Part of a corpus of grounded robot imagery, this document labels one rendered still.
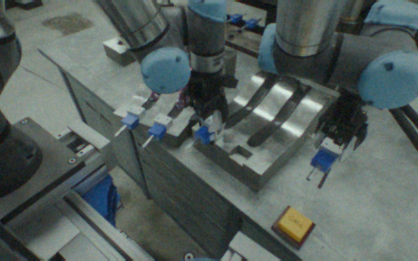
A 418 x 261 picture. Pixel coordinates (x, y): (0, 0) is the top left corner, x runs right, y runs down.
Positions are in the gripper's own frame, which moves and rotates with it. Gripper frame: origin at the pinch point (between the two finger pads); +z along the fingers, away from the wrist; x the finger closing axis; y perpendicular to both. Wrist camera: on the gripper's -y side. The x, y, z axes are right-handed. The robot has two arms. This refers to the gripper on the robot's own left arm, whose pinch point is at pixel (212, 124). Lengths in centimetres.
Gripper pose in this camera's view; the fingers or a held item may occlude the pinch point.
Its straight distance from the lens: 75.3
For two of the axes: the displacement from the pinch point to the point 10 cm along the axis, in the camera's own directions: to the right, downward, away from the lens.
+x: 7.3, 4.8, -5.0
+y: -6.9, 5.0, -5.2
